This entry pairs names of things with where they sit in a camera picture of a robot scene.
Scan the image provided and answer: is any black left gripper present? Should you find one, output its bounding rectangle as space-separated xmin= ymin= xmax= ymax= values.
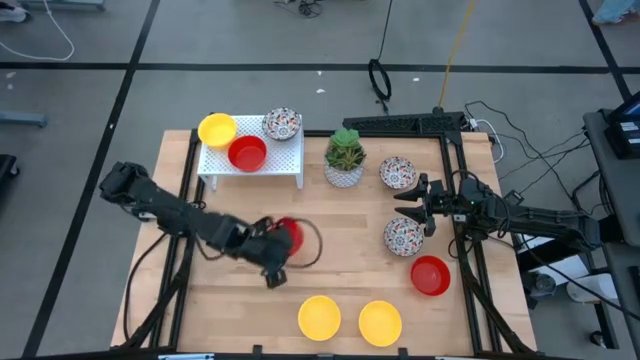
xmin=227 ymin=222 xmax=296 ymax=274

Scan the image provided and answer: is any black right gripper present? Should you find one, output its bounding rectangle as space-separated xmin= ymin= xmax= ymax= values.
xmin=393 ymin=172 xmax=469 ymax=238

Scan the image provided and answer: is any red plastic mini bowl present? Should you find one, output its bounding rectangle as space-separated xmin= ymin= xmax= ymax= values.
xmin=227 ymin=135 xmax=268 ymax=173
xmin=276 ymin=215 xmax=305 ymax=258
xmin=410 ymin=255 xmax=452 ymax=297

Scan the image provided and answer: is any floral patterned ceramic bowl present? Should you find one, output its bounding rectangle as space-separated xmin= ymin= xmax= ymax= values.
xmin=378 ymin=156 xmax=418 ymax=191
xmin=383 ymin=217 xmax=425 ymax=258
xmin=261 ymin=106 xmax=304 ymax=143

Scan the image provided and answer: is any yellow plastic mini bowl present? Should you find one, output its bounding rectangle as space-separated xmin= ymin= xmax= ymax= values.
xmin=297 ymin=294 xmax=343 ymax=342
xmin=358 ymin=299 xmax=403 ymax=348
xmin=197 ymin=112 xmax=239 ymax=150

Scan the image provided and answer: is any potted succulent plant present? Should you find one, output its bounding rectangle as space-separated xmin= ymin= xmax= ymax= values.
xmin=323 ymin=127 xmax=368 ymax=190

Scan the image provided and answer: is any black perforated metal bar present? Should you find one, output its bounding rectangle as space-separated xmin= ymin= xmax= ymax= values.
xmin=342 ymin=111 xmax=469 ymax=136

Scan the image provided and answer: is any white perforated shelf riser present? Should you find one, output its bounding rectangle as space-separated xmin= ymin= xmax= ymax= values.
xmin=196 ymin=114 xmax=306 ymax=192

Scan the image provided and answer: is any grey round can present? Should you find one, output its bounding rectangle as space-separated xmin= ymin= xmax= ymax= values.
xmin=529 ymin=272 xmax=557 ymax=300

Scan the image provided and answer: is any white cardboard box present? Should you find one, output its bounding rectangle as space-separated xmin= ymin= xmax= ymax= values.
xmin=517 ymin=232 xmax=591 ymax=287

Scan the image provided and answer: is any white paper roll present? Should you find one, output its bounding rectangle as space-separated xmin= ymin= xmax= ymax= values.
xmin=566 ymin=273 xmax=620 ymax=305

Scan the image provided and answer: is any grey side desk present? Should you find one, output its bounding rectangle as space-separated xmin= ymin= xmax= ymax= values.
xmin=582 ymin=108 xmax=640 ymax=249

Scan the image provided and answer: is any black wheeled equipment base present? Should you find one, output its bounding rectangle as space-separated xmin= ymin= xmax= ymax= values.
xmin=0 ymin=153 xmax=21 ymax=181

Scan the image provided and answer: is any grey metal base bar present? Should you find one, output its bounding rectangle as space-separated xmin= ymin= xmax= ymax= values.
xmin=0 ymin=110 xmax=49 ymax=129
xmin=19 ymin=0 xmax=107 ymax=11

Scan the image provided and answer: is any person's foot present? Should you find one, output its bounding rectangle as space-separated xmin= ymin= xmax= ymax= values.
xmin=0 ymin=0 xmax=30 ymax=24

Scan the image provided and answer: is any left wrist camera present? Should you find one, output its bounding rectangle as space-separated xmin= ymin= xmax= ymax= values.
xmin=263 ymin=267 xmax=290 ymax=290

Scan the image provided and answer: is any black aluminium extrusion frame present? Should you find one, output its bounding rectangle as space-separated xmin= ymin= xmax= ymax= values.
xmin=110 ymin=128 xmax=539 ymax=357

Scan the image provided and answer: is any white power cable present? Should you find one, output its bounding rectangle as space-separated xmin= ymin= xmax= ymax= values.
xmin=469 ymin=118 xmax=506 ymax=165

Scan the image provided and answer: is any black desk base frame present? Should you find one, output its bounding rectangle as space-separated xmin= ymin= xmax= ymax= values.
xmin=514 ymin=214 xmax=624 ymax=351

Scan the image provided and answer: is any black coiled floor cable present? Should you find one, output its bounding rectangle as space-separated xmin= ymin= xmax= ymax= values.
xmin=367 ymin=0 xmax=395 ymax=115

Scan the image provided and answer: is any silver table edge bracket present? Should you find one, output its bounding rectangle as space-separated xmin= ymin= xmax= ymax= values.
xmin=157 ymin=352 xmax=216 ymax=360

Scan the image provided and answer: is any yellow floor cable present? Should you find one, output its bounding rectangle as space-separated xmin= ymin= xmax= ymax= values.
xmin=437 ymin=0 xmax=477 ymax=110

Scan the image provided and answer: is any black cable bundle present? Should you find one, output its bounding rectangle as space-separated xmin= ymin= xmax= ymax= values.
xmin=273 ymin=0 xmax=325 ymax=20

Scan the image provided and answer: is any white floor cable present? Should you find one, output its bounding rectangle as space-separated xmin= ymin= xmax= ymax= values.
xmin=0 ymin=0 xmax=76 ymax=63

